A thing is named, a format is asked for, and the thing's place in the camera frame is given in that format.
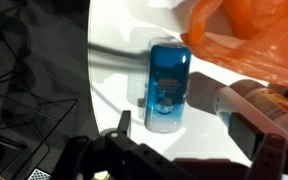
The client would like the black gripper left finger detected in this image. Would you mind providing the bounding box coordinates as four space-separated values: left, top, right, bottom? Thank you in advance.
52 109 192 180

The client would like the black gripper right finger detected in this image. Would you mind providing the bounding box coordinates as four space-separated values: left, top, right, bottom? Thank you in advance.
228 112 288 180

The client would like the white and blue packet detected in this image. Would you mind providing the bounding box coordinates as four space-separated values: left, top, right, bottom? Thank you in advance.
127 35 193 134

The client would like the orange plastic bag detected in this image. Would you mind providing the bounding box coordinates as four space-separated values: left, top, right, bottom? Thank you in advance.
179 0 288 91

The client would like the yellow cap pill bottle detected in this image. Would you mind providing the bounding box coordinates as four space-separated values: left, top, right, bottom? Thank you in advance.
230 79 288 124

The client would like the white bottle blue print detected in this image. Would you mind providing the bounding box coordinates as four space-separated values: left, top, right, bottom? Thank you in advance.
185 70 288 148

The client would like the perforated metal mounting board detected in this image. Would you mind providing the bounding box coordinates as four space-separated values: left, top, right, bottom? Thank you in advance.
26 168 52 180

